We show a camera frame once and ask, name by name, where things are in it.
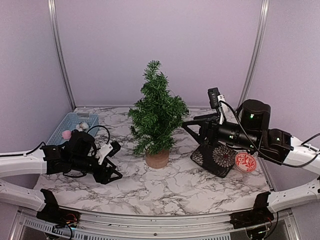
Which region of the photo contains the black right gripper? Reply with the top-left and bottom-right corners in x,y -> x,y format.
183,112 -> 259,151

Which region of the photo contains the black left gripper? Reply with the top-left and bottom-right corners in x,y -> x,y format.
70,155 -> 123,185

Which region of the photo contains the small green christmas tree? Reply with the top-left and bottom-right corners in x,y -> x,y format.
128,60 -> 189,169

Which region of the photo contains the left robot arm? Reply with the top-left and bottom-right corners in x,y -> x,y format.
0,130 -> 122,223

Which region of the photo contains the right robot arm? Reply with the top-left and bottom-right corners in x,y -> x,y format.
182,99 -> 320,178

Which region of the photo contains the black floral rectangular plate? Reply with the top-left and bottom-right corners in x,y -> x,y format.
190,141 -> 238,178

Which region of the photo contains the white fluffy pompom ornament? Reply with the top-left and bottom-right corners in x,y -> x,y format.
75,121 -> 90,132

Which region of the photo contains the pink pompom ornament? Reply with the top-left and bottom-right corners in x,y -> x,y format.
61,130 -> 72,140

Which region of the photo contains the red white patterned bowl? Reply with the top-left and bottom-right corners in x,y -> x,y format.
235,152 -> 257,173

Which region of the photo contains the light blue plastic basket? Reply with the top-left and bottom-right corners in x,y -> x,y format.
46,112 -> 99,145

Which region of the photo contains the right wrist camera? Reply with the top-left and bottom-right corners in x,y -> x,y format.
207,87 -> 228,125

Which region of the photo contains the right aluminium frame post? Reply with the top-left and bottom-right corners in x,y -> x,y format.
237,0 -> 270,109

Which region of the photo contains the aluminium frame post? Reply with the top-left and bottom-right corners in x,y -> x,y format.
237,0 -> 270,109
47,0 -> 76,111

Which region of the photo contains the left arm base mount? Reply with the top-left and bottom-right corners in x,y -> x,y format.
36,206 -> 80,228

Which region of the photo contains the aluminium front rail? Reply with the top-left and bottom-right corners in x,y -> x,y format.
8,207 -> 301,240

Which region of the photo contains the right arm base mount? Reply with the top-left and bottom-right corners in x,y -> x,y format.
229,209 -> 275,229

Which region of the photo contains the left aluminium frame post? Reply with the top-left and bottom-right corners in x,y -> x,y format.
47,0 -> 76,111

